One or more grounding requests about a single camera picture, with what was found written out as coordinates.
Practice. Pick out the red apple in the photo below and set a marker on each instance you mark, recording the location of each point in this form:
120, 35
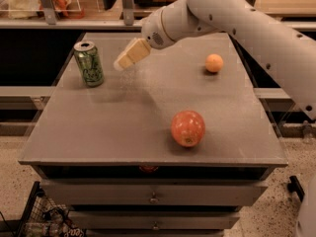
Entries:
187, 128

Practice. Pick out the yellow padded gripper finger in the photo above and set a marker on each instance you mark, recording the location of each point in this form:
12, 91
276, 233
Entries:
135, 51

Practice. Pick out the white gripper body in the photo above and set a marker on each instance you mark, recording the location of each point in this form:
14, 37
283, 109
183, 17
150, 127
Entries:
154, 31

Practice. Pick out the small orange fruit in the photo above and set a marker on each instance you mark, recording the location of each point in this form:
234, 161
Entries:
214, 63

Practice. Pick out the clear plastic bin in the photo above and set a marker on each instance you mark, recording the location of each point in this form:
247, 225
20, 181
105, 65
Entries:
26, 9

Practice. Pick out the black wire basket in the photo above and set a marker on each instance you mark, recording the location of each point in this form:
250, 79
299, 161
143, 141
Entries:
42, 217

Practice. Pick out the green soda can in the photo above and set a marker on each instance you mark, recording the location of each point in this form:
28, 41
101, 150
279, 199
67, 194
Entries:
89, 63

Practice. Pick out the black metal stand leg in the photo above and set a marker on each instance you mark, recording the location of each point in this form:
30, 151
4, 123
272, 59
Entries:
294, 187

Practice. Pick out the red object inside drawer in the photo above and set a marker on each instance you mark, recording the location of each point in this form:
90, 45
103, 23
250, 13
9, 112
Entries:
148, 169

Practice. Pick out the grey drawer cabinet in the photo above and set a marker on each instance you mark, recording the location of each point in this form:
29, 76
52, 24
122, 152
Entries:
89, 143

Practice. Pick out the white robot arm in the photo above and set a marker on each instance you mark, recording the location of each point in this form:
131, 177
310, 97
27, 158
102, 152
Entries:
287, 55

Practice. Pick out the wooden shelf with metal brackets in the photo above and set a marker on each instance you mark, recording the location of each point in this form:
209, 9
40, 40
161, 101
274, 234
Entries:
90, 14

